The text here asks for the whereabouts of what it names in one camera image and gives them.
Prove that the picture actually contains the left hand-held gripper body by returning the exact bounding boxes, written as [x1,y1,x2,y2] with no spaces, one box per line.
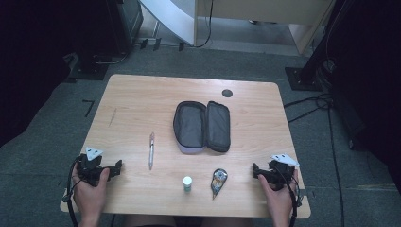
[77,147,111,187]

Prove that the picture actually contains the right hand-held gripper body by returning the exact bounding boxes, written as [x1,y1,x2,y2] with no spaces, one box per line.
[267,153,301,192]

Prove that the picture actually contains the silver pen with pink cap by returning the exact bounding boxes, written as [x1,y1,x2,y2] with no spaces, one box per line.
[148,131,156,171]

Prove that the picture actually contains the grey pencil case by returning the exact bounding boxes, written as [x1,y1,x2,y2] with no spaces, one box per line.
[172,100,232,155]

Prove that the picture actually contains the person's right hand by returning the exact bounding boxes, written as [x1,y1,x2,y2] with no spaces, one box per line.
[257,168,300,219]

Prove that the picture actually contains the person's left hand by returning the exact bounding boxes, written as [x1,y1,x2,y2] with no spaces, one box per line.
[71,163,111,219]

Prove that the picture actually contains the white glue stick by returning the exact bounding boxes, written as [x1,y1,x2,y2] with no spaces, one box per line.
[182,175,193,194]

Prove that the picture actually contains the black stand with square base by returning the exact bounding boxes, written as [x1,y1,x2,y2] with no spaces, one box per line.
[285,0,348,93]

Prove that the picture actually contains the black equipment case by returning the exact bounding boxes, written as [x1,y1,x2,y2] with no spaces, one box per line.
[107,0,145,55]

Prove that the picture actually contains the white curved panel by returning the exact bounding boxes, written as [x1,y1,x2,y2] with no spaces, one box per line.
[138,0,199,47]

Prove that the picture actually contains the light wooden cabinet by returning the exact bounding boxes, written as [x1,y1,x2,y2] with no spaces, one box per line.
[193,0,336,57]

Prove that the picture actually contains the left hand-held gripper cable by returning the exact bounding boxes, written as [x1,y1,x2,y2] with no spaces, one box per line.
[61,156,82,227]

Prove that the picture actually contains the hand-held gripper cable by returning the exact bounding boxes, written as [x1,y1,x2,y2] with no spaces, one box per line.
[61,156,82,227]
[277,166,305,227]

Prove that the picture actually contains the right hand-held gripper cable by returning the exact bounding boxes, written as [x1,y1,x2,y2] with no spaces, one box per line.
[277,166,305,227]

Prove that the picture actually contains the long black floor cable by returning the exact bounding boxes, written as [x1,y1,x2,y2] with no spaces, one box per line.
[326,107,346,227]

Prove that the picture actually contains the black looped floor cables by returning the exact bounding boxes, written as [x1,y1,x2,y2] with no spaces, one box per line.
[283,93,335,125]

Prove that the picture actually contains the black stand with base plate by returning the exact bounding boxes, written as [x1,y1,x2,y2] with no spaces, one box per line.
[62,0,131,81]

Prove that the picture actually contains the black hanging cable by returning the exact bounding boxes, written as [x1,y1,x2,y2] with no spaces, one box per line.
[192,0,216,49]

